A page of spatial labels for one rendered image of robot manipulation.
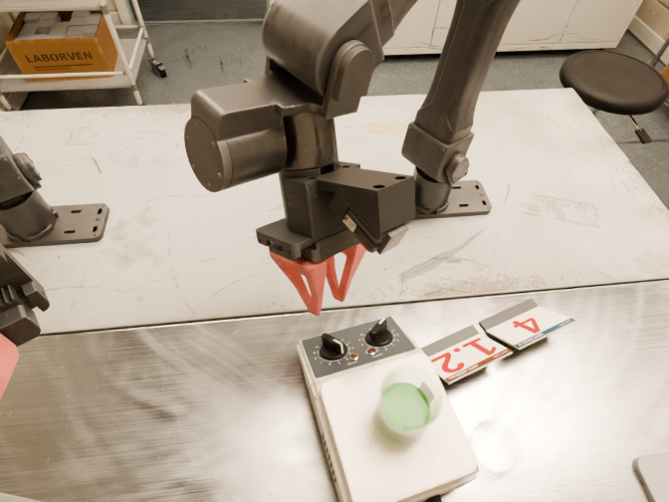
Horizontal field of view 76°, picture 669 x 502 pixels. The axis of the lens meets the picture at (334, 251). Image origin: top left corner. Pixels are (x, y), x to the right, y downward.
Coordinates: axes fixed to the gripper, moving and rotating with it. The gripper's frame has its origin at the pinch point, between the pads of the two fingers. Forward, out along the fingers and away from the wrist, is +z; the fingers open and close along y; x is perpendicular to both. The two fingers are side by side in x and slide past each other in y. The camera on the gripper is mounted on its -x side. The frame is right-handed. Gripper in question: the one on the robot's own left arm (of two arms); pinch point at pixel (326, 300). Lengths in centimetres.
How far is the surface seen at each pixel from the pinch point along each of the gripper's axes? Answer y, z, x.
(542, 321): 24.2, 10.2, -12.8
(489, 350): 15.6, 10.7, -10.4
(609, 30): 300, -19, 71
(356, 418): -4.3, 8.1, -7.9
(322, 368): -2.3, 7.2, -0.7
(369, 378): -0.8, 6.4, -6.4
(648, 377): 30.1, 17.1, -23.9
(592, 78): 141, -7, 24
